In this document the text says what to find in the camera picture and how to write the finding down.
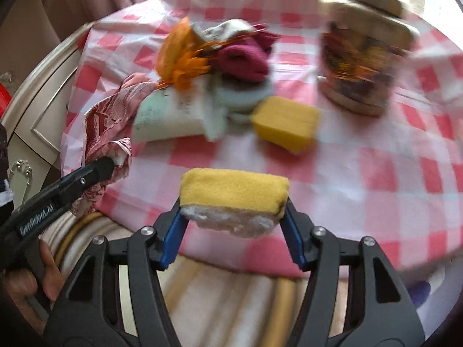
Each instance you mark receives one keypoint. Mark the orange organza bag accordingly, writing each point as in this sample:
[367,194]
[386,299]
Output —
[174,47]

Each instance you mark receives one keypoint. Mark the yellow block sponge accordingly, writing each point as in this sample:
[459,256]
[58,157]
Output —
[285,121]

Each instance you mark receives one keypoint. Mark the cream cabinet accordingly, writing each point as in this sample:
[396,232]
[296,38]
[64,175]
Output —
[43,115]

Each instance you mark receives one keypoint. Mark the pink patterned cloth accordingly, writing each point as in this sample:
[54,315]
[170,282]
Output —
[108,115]

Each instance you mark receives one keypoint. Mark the red object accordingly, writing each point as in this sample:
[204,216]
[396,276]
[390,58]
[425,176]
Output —
[5,99]

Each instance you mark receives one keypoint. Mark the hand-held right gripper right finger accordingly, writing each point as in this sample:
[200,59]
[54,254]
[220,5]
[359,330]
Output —
[293,240]

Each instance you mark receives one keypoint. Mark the white cloth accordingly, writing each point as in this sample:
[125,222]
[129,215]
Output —
[231,29]

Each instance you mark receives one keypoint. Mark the striped tasselled cushion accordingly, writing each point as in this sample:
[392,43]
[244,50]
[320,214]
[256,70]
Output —
[224,296]

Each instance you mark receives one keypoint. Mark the maroon sock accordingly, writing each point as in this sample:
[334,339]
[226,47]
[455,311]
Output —
[242,61]

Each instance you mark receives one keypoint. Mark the person's left hand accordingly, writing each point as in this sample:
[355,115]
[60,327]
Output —
[49,274]

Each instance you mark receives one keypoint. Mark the clear cookie jar gold lid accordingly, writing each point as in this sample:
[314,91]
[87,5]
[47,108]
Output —
[361,61]

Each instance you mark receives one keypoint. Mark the pink checked tablecloth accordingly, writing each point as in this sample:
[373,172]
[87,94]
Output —
[361,173]

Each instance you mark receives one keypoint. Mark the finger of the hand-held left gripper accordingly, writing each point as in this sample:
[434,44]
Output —
[94,173]

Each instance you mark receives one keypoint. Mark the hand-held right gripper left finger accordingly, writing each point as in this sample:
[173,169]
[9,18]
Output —
[173,236]

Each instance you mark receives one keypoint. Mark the yellow and white sponge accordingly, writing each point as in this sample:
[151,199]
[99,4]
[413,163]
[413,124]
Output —
[231,188]

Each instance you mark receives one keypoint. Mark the light blue knitted sock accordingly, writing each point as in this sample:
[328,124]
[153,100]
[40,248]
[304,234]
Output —
[238,95]

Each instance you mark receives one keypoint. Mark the mint green tissue packet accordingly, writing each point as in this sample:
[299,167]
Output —
[162,119]

